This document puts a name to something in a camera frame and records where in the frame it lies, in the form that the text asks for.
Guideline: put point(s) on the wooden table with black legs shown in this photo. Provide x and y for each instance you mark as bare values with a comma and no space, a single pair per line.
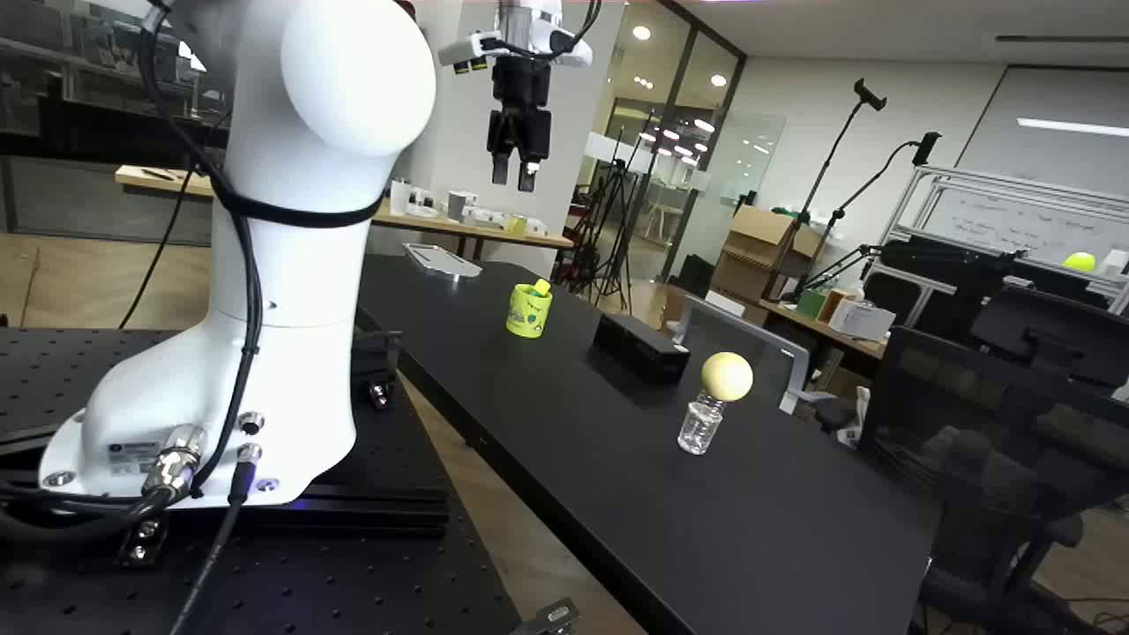
472,238

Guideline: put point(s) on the yellow ball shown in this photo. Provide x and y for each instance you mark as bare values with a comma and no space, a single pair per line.
727,375

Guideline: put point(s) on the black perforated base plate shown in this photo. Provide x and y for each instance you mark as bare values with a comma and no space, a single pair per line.
380,548

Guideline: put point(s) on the black rectangular box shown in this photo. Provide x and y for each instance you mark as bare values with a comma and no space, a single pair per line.
639,349

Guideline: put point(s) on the silver metal plate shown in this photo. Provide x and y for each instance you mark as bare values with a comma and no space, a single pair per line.
442,262

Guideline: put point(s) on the green cartoon mug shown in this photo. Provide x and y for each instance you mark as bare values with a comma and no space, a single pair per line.
528,311

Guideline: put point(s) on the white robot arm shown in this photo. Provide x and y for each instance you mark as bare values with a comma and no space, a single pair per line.
325,96

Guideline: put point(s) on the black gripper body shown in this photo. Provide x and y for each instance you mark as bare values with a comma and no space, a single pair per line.
520,117

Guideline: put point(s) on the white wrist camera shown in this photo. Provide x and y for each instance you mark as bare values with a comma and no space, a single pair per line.
528,28

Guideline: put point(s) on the black office chair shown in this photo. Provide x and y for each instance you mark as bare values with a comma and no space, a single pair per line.
1013,430

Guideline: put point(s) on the clear glass jar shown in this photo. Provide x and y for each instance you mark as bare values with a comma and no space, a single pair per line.
699,424

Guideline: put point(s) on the black camera tripod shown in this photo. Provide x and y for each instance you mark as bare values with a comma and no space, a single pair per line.
603,235

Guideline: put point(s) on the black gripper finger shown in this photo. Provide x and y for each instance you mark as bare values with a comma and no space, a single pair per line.
499,165
528,172

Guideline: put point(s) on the cardboard box stack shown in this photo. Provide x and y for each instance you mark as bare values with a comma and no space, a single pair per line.
762,255

